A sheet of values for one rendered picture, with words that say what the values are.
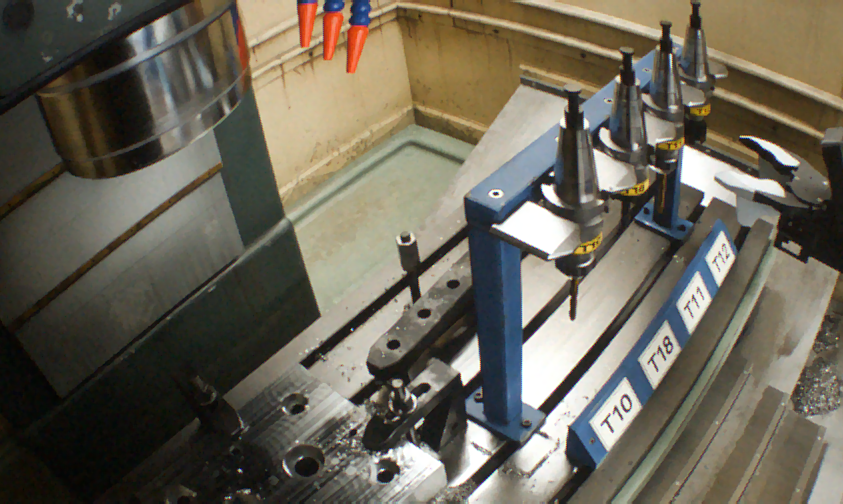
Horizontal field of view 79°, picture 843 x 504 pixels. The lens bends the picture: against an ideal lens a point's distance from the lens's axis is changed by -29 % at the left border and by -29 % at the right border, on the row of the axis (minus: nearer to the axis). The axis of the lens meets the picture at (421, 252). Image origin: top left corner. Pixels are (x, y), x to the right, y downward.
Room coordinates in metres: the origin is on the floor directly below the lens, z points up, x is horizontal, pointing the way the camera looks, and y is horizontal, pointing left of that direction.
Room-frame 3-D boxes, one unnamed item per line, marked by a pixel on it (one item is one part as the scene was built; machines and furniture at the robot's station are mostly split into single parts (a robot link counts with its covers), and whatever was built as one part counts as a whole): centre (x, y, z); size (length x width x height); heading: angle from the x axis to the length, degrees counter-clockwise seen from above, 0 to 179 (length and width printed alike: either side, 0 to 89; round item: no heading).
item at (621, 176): (0.50, -0.18, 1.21); 0.07 x 0.05 x 0.01; 41
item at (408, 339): (0.63, -0.01, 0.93); 0.26 x 0.05 x 0.06; 136
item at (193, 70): (0.40, 0.17, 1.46); 0.16 x 0.16 x 0.12
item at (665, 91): (0.61, -0.31, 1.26); 0.04 x 0.04 x 0.07
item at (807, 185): (0.43, -0.46, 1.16); 0.12 x 0.08 x 0.09; 41
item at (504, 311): (0.47, -0.06, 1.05); 0.10 x 0.05 x 0.30; 41
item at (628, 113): (0.54, -0.23, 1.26); 0.04 x 0.04 x 0.07
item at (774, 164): (0.54, -0.43, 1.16); 0.09 x 0.03 x 0.06; 17
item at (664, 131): (0.57, -0.27, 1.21); 0.07 x 0.05 x 0.01; 41
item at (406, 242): (0.68, 0.02, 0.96); 0.03 x 0.03 x 0.13
